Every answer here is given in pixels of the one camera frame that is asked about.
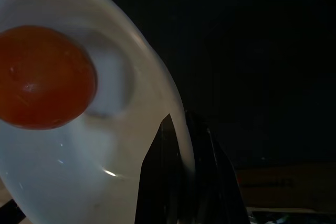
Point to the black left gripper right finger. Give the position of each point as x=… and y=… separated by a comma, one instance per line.
x=215, y=187

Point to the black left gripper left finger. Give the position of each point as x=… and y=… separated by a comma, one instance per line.
x=160, y=187

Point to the white ceramic bowl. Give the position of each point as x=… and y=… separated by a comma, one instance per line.
x=78, y=169

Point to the orange red tomato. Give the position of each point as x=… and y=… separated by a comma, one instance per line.
x=44, y=77

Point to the cardboard box with clutter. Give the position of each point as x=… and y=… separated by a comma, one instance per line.
x=288, y=187

